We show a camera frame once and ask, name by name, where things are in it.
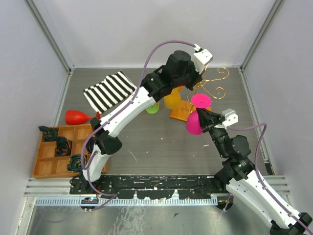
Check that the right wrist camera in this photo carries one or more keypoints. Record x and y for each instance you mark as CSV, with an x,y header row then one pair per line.
x,y
230,118

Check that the rolled dark orange-floral tie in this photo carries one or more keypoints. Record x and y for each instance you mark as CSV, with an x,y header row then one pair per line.
x,y
49,134

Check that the yellow-orange plastic wine glass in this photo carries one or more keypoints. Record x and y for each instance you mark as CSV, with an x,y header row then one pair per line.
x,y
173,100

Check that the green plastic wine glass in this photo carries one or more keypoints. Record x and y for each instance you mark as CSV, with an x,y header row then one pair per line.
x,y
153,109

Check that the black white striped cloth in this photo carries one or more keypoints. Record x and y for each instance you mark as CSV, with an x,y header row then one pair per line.
x,y
114,89

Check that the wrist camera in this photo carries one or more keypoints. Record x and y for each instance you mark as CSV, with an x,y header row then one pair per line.
x,y
201,58
230,118

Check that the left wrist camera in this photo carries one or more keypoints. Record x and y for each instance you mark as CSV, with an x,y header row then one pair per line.
x,y
201,58

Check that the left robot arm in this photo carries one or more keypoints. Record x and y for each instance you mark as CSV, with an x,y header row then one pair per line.
x,y
179,70

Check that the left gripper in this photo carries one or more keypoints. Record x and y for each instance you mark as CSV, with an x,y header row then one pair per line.
x,y
197,77

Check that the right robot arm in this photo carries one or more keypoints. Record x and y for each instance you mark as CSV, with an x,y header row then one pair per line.
x,y
242,178

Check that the magenta plastic wine glass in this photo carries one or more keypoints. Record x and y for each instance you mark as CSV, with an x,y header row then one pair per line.
x,y
193,122

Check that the rolled blue-yellow tie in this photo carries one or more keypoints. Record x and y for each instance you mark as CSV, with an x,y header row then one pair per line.
x,y
74,163

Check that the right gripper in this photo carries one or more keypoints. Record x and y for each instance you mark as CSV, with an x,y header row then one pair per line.
x,y
208,118

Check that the white slotted cable duct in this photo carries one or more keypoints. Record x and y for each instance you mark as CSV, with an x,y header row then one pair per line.
x,y
80,201

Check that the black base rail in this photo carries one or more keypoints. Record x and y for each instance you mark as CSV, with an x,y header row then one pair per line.
x,y
150,186

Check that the red plastic wine glass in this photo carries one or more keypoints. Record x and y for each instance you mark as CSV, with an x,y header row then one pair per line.
x,y
75,117

